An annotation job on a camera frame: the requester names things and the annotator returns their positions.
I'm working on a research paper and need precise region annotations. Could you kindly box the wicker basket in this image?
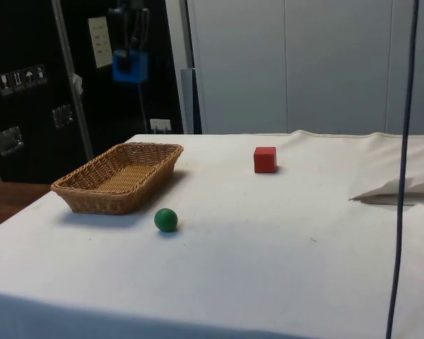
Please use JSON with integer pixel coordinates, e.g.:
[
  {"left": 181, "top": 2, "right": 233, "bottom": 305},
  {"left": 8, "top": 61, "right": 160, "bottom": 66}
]
[{"left": 50, "top": 142, "right": 184, "bottom": 215}]

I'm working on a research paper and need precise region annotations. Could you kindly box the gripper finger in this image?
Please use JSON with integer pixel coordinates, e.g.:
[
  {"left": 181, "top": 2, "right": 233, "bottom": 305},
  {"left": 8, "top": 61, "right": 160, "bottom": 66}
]
[
  {"left": 131, "top": 7, "right": 151, "bottom": 51},
  {"left": 107, "top": 4, "right": 130, "bottom": 71}
]

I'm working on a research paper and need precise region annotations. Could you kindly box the green ball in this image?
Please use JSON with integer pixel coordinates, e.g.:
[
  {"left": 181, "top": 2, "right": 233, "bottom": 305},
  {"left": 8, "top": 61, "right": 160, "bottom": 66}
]
[{"left": 153, "top": 208, "right": 179, "bottom": 234}]

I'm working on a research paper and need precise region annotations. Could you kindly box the dark blue cable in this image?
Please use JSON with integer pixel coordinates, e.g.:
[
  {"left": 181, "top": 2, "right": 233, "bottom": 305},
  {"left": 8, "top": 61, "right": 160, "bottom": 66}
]
[{"left": 386, "top": 0, "right": 420, "bottom": 339}]

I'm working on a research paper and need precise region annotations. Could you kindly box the red cube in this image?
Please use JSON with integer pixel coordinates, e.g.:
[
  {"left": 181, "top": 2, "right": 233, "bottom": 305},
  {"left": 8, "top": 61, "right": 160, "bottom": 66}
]
[{"left": 253, "top": 146, "right": 278, "bottom": 174}]

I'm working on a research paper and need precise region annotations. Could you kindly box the pale grey locker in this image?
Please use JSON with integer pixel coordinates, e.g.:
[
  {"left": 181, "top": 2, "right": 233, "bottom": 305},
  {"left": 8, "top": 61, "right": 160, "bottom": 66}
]
[
  {"left": 185, "top": 0, "right": 286, "bottom": 135},
  {"left": 285, "top": 0, "right": 390, "bottom": 135}
]

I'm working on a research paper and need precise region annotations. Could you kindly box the black cabinet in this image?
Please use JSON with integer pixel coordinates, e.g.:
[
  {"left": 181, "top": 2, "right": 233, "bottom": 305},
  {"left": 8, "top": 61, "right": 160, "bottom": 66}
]
[{"left": 0, "top": 0, "right": 184, "bottom": 184}]

